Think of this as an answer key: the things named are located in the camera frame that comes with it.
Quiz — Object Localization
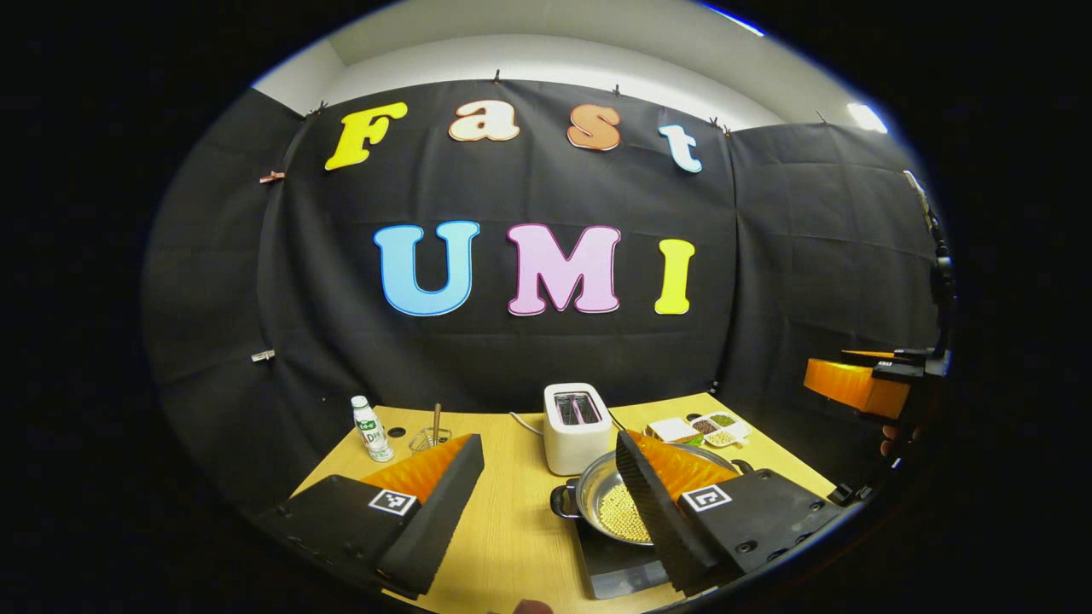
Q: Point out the white toaster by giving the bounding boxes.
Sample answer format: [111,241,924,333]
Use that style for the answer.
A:
[543,382,616,478]

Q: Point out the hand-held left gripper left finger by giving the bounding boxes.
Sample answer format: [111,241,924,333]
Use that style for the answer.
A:
[254,433,485,600]

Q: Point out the steel pot with black handles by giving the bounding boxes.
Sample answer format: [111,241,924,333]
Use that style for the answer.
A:
[550,443,757,547]

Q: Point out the heap of soybeans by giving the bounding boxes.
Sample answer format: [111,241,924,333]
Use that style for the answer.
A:
[597,484,654,545]

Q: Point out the white tray of grains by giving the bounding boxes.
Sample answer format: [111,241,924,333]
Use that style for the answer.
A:
[689,410,754,449]

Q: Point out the small ceiling light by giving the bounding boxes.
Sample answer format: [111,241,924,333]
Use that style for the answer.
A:
[846,102,889,136]

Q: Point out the white plastic drink bottle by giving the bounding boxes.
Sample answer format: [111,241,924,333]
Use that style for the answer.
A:
[351,395,396,464]

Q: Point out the wire mesh basket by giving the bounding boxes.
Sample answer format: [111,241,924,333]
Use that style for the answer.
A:
[407,426,454,455]

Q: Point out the black induction cooktop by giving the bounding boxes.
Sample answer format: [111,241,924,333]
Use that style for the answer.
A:
[573,512,677,601]

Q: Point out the long ceiling light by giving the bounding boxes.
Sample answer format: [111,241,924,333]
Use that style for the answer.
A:
[698,0,766,38]

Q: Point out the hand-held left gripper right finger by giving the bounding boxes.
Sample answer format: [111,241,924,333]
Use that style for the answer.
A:
[614,429,851,597]

